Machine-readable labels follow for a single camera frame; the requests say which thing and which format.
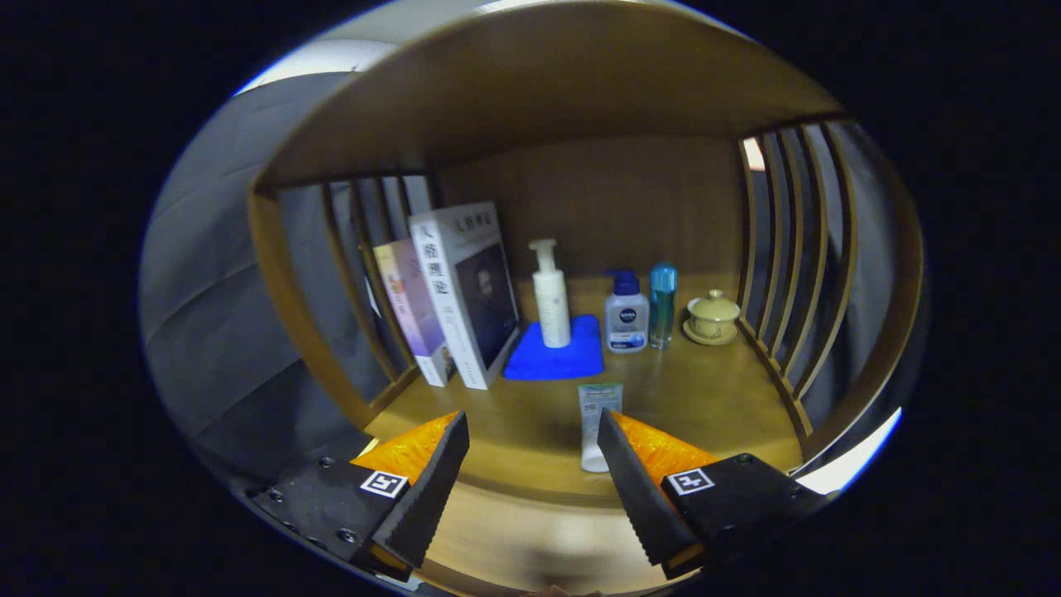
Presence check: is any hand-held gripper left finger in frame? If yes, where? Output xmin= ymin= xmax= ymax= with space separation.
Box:
xmin=249 ymin=410 xmax=471 ymax=581

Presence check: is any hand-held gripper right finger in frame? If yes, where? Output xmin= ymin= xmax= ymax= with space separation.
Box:
xmin=597 ymin=408 xmax=838 ymax=581

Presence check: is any white tube with green end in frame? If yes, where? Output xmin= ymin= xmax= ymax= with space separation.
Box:
xmin=578 ymin=382 xmax=624 ymax=473

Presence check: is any wooden drawer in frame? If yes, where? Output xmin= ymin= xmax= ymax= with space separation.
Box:
xmin=419 ymin=477 xmax=672 ymax=596

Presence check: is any wooden countertop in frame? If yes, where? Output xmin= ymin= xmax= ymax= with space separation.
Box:
xmin=365 ymin=274 xmax=805 ymax=508

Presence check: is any brown wooden cabinet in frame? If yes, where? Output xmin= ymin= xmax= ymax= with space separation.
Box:
xmin=247 ymin=0 xmax=928 ymax=508

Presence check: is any blue folded cloth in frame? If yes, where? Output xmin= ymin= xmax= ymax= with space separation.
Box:
xmin=503 ymin=314 xmax=606 ymax=382

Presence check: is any white bottle with blue cap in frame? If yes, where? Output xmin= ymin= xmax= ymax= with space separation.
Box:
xmin=604 ymin=269 xmax=650 ymax=355

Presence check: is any purple book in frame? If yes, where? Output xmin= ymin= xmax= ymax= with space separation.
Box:
xmin=372 ymin=239 xmax=458 ymax=388

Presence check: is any teal bottle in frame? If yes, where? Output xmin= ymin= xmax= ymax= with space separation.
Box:
xmin=648 ymin=263 xmax=679 ymax=351

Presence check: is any yellow lidded teacup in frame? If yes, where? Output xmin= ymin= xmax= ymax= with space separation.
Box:
xmin=682 ymin=289 xmax=742 ymax=347

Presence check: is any white book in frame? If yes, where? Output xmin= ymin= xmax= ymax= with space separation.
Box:
xmin=408 ymin=201 xmax=523 ymax=391

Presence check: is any white panel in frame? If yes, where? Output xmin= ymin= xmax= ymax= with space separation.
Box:
xmin=796 ymin=406 xmax=903 ymax=497

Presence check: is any white pump bottle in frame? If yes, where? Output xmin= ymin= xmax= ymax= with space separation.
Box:
xmin=529 ymin=239 xmax=572 ymax=349

